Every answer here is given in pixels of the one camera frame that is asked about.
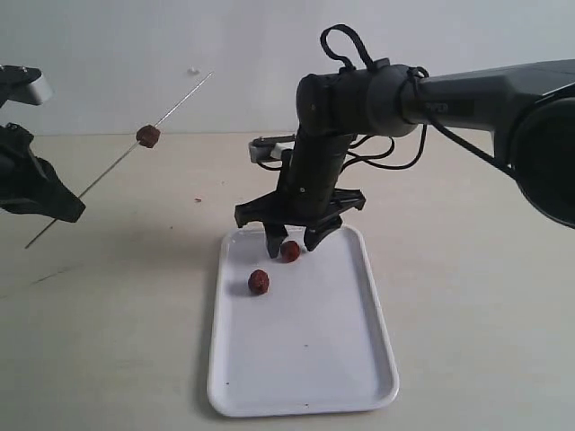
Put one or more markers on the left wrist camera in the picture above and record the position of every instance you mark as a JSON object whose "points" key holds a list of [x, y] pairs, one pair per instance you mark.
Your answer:
{"points": [[22, 84]]}

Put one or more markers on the red ball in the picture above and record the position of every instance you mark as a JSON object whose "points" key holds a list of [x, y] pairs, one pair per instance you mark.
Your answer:
{"points": [[148, 136], [290, 251], [259, 282]]}

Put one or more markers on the thin metal skewer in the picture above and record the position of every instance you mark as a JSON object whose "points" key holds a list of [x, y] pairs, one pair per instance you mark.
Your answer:
{"points": [[157, 124]]}

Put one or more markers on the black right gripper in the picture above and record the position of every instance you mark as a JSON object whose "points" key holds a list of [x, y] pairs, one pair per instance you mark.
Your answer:
{"points": [[306, 193]]}

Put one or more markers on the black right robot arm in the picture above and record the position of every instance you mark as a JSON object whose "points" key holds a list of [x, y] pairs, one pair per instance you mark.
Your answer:
{"points": [[528, 109]]}

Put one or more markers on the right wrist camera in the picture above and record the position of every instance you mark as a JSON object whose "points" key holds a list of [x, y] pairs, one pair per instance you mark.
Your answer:
{"points": [[265, 150]]}

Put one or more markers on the white rectangular plastic tray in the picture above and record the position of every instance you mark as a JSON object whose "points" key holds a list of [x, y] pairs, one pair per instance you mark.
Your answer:
{"points": [[315, 343]]}

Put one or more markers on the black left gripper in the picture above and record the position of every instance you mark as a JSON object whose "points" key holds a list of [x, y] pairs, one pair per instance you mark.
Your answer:
{"points": [[31, 186]]}

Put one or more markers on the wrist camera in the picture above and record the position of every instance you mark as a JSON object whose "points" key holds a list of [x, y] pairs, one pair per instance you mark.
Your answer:
{"points": [[22, 84], [265, 150]]}

